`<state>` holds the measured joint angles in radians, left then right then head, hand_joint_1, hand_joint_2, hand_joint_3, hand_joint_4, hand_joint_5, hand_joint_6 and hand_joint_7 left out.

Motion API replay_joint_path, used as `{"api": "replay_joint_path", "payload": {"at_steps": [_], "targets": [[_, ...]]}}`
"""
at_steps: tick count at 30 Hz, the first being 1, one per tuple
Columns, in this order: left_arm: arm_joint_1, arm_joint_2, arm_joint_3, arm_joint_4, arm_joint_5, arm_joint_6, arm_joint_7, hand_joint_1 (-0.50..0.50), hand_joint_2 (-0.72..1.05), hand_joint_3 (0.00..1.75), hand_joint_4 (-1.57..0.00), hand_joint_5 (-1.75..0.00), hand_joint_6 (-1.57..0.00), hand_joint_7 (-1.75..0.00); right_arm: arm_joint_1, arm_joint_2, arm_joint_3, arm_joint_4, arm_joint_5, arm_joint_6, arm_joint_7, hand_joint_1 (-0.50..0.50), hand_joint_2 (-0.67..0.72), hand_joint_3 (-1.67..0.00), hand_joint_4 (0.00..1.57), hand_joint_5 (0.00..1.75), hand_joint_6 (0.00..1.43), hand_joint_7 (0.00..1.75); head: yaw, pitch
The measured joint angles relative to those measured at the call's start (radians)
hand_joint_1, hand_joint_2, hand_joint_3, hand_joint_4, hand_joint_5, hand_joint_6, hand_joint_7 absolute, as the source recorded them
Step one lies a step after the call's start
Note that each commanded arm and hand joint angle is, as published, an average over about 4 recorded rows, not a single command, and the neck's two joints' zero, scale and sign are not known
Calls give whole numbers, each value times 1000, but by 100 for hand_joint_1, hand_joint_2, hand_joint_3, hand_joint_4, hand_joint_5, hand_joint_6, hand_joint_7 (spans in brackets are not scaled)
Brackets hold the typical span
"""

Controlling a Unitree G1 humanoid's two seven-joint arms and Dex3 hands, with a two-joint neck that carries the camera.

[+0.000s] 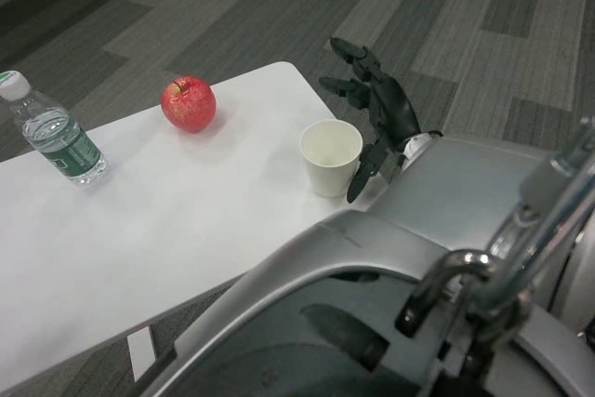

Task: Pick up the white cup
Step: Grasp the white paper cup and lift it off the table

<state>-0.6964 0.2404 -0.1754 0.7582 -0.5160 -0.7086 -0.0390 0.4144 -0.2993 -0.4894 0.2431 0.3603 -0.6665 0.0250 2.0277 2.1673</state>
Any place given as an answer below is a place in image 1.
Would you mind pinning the red apple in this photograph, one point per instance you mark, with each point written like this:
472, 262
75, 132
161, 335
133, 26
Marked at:
188, 106

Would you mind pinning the silver robot chest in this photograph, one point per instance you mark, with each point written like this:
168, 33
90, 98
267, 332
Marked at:
288, 304

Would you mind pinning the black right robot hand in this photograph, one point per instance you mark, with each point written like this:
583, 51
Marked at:
395, 109

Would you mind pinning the clear water bottle green label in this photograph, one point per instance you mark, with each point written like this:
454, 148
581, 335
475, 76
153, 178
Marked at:
60, 136

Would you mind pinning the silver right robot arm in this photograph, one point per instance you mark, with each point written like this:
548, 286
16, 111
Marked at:
465, 183

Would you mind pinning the white paper cup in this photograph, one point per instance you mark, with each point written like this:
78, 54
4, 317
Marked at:
330, 174

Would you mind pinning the white table frame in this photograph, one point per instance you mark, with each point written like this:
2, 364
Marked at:
141, 353

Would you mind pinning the silver metal harness carabiner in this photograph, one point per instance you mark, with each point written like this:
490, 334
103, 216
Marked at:
465, 260

